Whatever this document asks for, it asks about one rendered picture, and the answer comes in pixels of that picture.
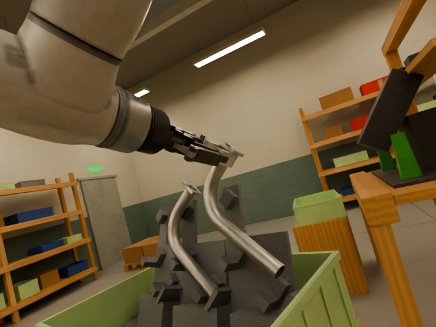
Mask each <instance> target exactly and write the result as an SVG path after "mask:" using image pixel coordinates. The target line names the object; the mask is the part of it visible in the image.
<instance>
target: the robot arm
mask: <svg viewBox="0 0 436 327"><path fill-rule="evenodd" d="M151 3H152V0H32V2H31V5H30V8H29V12H28V14H27V17H26V18H25V21H24V22H23V24H22V26H21V27H20V29H19V30H18V33H17V35H15V34H12V33H10V32H7V31H5V30H2V29H0V128H3V129H6V130H9V131H12V132H15V133H18V134H22V135H25V136H29V137H32V138H36V139H41V140H44V141H50V142H54V143H61V144H66V145H93V146H96V147H98V148H105V149H110V150H113V151H118V152H123V153H132V152H134V151H138V152H142V153H145V154H156V153H157V152H160V151H161V150H162V149H165V150H166V151H168V152H171V153H174V152H176V153H179V154H182V155H184V159H185V161H187V162H198V163H202V164H207V165H211V166H216V167H218V165H219V164H220V165H224V166H227V167H232V166H233V165H234V163H235V161H236V160H237V157H238V156H237V155H235V154H232V153H231V152H228V151H224V150H222V146H220V145H219V144H216V143H214V142H211V141H208V140H205V141H204V139H205V136H203V135H200V137H197V135H196V134H194V133H191V132H188V131H187V130H184V129H181V128H179V127H176V126H174V125H172V124H171V123H170V120H169V117H168V115H167V114H166V113H165V112H164V111H162V110H159V109H157V108H155V107H152V106H150V105H149V103H148V102H147V101H145V100H144V99H142V97H138V96H136V95H134V94H133V93H131V92H129V91H127V90H124V89H123V88H121V87H119V86H117V85H115V82H116V78H117V73H118V70H119V66H120V65H121V62H122V59H123V58H124V56H125V54H126V52H127V50H128V48H129V47H130V46H131V44H132V43H133V41H134V40H135V39H136V36H137V35H138V32H139V31H140V29H141V27H142V25H143V22H144V21H145V18H146V16H147V13H148V11H149V9H150V6H151Z"/></svg>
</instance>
